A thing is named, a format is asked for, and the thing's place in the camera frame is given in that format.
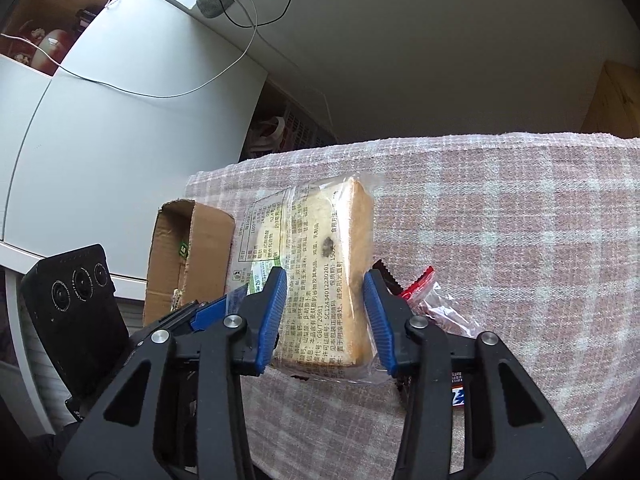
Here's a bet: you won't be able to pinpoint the red jar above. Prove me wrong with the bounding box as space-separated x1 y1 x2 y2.
30 30 77 77

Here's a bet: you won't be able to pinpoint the grey plastic basket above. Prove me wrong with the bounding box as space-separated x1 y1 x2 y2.
242 82 337 162

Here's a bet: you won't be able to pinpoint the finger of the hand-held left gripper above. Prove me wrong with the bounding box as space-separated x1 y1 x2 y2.
159 301 201 337
190 285 250 332

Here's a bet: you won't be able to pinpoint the brown cardboard box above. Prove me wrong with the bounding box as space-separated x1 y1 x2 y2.
142 199 236 329

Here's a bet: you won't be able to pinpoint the pink plaid tablecloth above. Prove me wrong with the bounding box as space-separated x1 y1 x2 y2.
185 132 640 472

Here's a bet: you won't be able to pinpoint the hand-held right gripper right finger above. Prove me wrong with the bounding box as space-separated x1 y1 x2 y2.
363 269 587 480

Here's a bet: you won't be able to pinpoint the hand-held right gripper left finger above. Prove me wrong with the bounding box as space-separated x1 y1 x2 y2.
62 266 289 480

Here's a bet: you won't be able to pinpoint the white cabinet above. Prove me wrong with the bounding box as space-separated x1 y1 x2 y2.
0 0 269 282

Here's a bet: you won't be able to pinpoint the white cable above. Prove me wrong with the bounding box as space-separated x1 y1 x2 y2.
0 0 259 100

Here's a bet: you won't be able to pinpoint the packaged bread slices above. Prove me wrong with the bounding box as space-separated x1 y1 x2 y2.
227 172 396 386

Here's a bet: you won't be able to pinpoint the brown chocolate bar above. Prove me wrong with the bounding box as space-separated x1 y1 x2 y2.
449 370 469 407
372 260 402 295

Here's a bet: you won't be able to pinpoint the clear packet of dark fruit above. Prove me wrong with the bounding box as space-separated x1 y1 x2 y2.
399 266 482 337

